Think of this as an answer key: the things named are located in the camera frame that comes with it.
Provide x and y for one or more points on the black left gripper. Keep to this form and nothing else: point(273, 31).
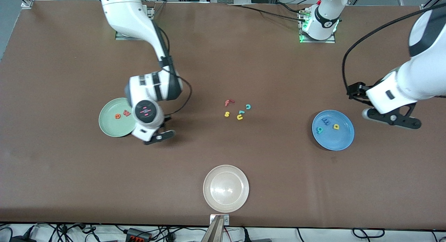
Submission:
point(359, 91)

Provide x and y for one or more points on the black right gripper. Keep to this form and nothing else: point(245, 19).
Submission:
point(167, 119)

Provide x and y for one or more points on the pink foam letter w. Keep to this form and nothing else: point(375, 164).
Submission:
point(126, 113)

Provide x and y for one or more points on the blue foam letter m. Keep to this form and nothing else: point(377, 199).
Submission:
point(326, 121)

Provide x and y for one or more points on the teal foam letter g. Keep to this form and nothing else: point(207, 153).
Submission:
point(320, 130)

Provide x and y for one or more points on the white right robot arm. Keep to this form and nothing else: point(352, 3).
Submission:
point(122, 12)

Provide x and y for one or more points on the blue plate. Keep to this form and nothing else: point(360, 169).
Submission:
point(334, 139)

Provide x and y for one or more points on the green plate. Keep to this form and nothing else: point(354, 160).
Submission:
point(113, 125)

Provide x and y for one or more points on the red foam letter f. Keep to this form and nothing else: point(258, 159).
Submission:
point(227, 103)

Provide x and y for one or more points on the beige plate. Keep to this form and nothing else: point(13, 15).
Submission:
point(225, 188)

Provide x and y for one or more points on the black orange power strip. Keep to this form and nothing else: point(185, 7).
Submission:
point(138, 234)

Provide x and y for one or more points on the black right camera mount bracket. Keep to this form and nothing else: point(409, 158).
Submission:
point(160, 137)

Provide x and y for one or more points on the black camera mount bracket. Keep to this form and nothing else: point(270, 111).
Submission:
point(400, 119)
point(160, 137)

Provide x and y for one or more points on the black left camera mount bracket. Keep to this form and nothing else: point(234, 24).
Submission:
point(400, 119)

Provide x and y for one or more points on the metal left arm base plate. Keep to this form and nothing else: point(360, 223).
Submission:
point(331, 41)

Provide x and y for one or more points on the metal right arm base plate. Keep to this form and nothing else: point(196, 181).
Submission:
point(122, 36)

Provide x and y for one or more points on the metal table corner bracket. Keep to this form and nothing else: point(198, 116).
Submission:
point(27, 4)
point(425, 6)

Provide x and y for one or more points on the metal front camera mount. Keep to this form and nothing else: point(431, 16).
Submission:
point(216, 229)

